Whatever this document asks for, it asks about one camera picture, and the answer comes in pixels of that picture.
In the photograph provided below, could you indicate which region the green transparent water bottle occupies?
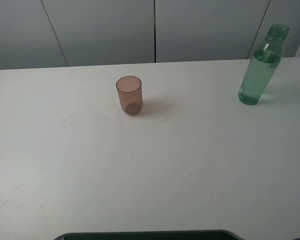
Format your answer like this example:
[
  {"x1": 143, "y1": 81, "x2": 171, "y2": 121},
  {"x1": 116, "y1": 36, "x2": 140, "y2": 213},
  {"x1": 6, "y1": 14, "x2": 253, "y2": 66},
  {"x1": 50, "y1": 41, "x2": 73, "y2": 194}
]
[{"x1": 238, "y1": 24, "x2": 290, "y2": 105}]

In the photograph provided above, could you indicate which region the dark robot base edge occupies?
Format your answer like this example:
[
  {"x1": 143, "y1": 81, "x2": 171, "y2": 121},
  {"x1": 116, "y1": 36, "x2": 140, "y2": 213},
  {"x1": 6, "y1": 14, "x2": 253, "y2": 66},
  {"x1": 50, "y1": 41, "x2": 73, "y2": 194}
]
[{"x1": 56, "y1": 230, "x2": 241, "y2": 240}]

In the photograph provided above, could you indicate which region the pink transparent plastic cup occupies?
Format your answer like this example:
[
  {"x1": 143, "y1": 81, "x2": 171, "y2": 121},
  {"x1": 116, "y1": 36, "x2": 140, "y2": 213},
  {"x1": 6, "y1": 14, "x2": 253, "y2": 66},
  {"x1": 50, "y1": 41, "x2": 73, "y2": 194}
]
[{"x1": 115, "y1": 75, "x2": 143, "y2": 116}]

